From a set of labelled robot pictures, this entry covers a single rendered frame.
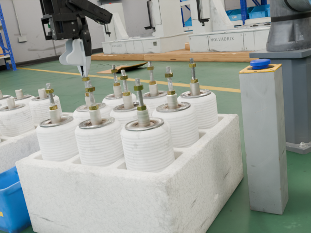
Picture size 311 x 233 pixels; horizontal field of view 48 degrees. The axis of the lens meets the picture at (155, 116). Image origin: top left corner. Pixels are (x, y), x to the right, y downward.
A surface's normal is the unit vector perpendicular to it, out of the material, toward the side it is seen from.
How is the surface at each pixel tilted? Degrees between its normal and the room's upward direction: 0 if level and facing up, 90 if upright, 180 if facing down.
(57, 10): 90
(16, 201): 92
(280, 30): 73
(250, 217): 0
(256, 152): 90
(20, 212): 92
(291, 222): 0
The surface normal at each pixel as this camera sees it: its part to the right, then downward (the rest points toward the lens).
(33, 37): 0.55, 0.14
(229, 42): -0.82, 0.26
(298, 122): -0.19, 0.28
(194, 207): 0.85, 0.01
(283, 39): -0.66, -0.01
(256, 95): -0.51, 0.29
